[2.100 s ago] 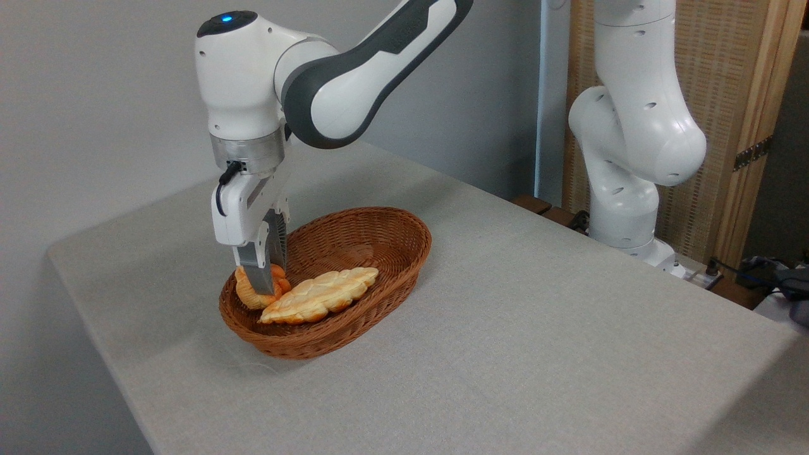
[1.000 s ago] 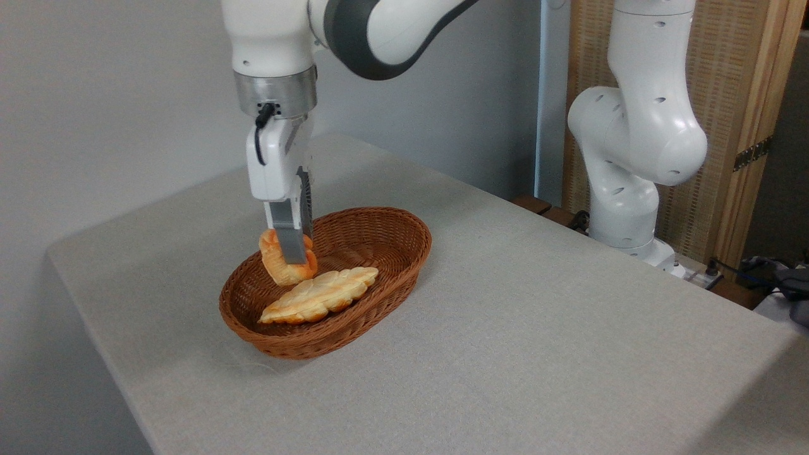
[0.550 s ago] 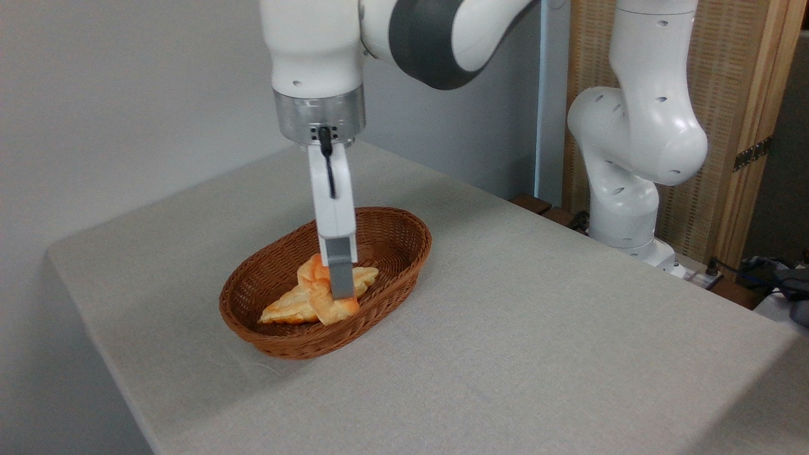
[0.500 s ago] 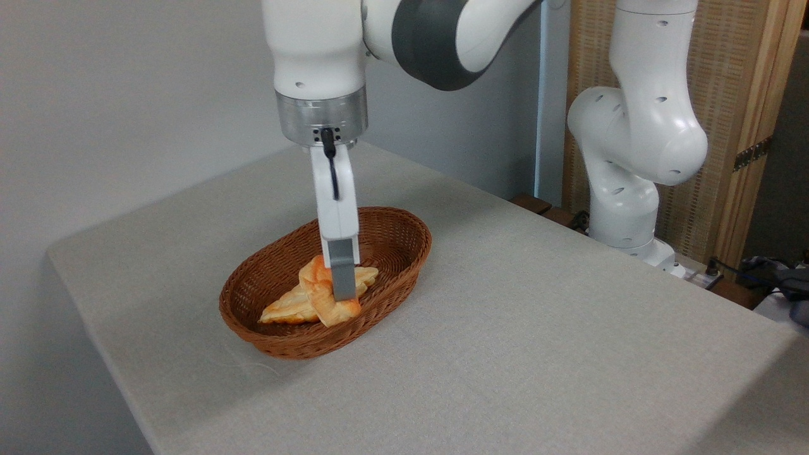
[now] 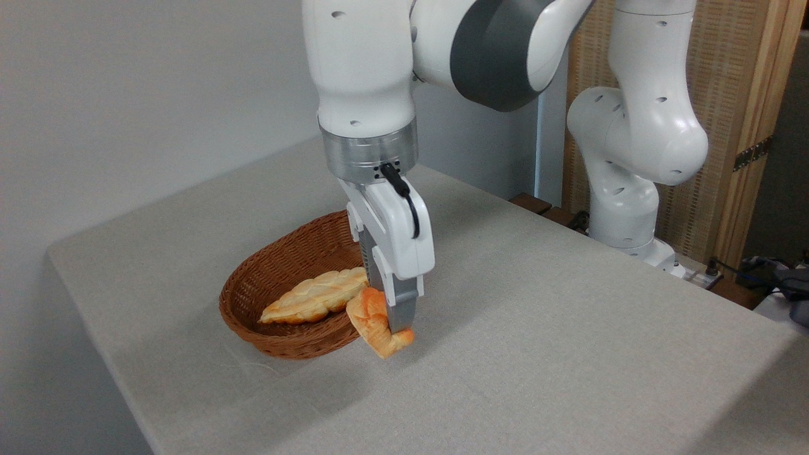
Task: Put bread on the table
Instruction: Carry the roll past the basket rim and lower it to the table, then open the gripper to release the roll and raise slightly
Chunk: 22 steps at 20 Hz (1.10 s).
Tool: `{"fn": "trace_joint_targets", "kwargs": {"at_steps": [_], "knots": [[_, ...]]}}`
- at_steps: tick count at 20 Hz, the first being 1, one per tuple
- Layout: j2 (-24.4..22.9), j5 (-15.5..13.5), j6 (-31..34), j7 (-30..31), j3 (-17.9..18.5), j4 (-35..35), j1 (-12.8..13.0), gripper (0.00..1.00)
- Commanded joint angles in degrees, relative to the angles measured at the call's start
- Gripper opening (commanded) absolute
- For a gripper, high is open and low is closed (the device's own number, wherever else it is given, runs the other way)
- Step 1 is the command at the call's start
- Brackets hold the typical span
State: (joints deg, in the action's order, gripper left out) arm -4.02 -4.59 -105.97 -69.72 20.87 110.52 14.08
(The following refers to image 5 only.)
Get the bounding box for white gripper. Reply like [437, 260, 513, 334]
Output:
[338, 178, 436, 335]

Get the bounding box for round orange bread roll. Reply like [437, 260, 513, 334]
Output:
[346, 286, 416, 360]

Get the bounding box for long braided bread loaf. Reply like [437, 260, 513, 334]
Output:
[258, 267, 369, 325]

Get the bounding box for brown wicker oval basket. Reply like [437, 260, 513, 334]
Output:
[219, 210, 368, 361]

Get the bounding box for grey tablecloth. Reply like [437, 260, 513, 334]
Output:
[47, 136, 809, 455]

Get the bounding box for dark metal screen hinge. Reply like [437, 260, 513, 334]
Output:
[733, 136, 773, 173]

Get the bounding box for dark grey bag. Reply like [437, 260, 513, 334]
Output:
[776, 268, 809, 327]

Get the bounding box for wooden rattan folding screen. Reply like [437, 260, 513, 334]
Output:
[563, 0, 809, 274]

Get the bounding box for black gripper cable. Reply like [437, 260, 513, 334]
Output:
[379, 162, 421, 240]

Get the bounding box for white vertical post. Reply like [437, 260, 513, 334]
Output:
[534, 95, 571, 207]

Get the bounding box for black and blue cables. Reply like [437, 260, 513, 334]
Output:
[717, 252, 809, 298]

